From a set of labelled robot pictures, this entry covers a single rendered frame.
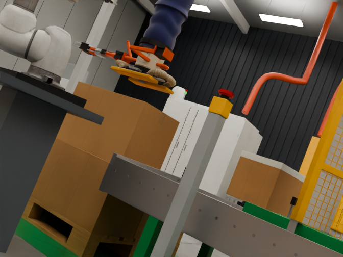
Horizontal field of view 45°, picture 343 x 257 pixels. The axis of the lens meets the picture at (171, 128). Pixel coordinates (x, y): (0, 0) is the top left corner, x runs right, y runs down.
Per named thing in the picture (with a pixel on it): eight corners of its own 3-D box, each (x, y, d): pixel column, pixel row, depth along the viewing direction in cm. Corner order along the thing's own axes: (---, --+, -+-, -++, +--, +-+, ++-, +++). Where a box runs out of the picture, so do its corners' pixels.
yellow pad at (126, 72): (157, 84, 259) (160, 76, 259) (148, 78, 251) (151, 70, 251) (119, 74, 279) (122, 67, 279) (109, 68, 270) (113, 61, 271)
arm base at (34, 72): (28, 76, 184) (33, 65, 184) (19, 74, 202) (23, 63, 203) (67, 92, 193) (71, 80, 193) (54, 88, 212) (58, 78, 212)
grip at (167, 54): (171, 61, 236) (174, 54, 236) (163, 55, 229) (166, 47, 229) (160, 59, 241) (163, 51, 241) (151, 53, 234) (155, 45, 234)
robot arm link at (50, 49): (62, 77, 194) (79, 33, 195) (23, 61, 189) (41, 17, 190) (62, 79, 210) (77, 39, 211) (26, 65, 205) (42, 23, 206)
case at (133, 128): (156, 179, 268) (179, 122, 271) (118, 166, 235) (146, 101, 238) (94, 151, 302) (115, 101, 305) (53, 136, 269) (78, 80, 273)
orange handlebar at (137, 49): (182, 75, 261) (184, 70, 261) (156, 54, 236) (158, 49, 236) (86, 52, 314) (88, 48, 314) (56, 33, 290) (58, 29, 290)
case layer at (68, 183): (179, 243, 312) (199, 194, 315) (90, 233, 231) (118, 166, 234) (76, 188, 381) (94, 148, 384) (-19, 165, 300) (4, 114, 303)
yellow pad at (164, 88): (173, 94, 274) (175, 87, 275) (165, 89, 266) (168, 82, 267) (136, 84, 294) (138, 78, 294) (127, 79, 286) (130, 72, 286)
